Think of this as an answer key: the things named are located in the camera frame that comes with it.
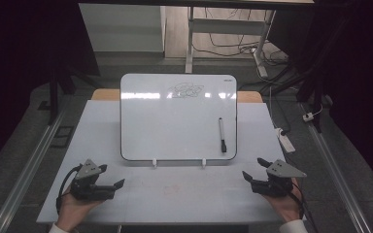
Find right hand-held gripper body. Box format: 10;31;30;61
251;158;308;197

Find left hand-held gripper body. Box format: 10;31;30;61
69;158;115;201

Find black and white marker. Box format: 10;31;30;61
218;117;228;153

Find white whiteboard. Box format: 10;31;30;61
119;73;238;162

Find person's right hand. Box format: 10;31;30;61
261;179;305;224

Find person's left hand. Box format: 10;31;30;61
55;190;105;233

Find wooden table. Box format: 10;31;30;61
90;88;264;104

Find black metal stand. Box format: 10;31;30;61
38;62;103;126

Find white cabinet panel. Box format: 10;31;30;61
78;3;167;53

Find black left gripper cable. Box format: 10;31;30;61
55;163;84;216

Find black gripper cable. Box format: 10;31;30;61
55;163;84;216
290;181;320;233

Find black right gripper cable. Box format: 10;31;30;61
290;181;320;233

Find aluminium rail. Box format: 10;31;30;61
299;102;373;233
0;105;70;233

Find black floor cables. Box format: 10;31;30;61
192;7;289;67

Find white desk frame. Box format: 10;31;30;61
185;6;277;79

